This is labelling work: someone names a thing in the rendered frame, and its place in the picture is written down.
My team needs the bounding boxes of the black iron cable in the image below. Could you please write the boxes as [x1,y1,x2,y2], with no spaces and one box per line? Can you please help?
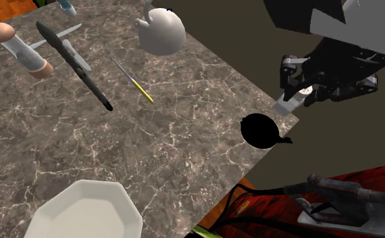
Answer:
[208,183,287,233]

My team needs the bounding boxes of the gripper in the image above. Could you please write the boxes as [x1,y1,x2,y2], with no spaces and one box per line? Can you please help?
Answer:
[279,37,385,108]

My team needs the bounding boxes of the white teapot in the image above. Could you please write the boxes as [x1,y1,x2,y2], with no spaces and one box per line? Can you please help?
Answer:
[134,0,187,57]

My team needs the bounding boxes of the grey clothes iron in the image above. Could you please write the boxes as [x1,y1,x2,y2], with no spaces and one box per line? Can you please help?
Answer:
[283,173,385,238]

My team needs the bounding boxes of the black teapot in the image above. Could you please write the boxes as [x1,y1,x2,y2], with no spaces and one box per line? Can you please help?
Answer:
[239,113,293,150]

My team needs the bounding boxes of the long silver table knife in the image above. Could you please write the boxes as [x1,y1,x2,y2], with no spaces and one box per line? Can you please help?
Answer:
[28,22,82,51]

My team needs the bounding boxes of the yellow handled thin knife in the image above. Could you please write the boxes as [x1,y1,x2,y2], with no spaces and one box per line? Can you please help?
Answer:
[108,54,155,105]

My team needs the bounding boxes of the glass pepper mill wooden ends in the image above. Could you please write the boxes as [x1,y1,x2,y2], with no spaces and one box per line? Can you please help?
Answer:
[0,22,55,80]

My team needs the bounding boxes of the short silver table knife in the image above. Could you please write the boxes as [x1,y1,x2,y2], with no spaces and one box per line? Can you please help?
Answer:
[61,39,93,72]

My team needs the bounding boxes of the teal and white object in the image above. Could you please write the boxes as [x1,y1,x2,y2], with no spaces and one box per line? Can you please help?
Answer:
[57,0,78,18]

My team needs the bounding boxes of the grey salt shaker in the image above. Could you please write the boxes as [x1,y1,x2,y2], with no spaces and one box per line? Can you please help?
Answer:
[272,85,314,117]

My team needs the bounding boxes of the white octagonal plate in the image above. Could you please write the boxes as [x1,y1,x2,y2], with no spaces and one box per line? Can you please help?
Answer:
[23,178,144,238]

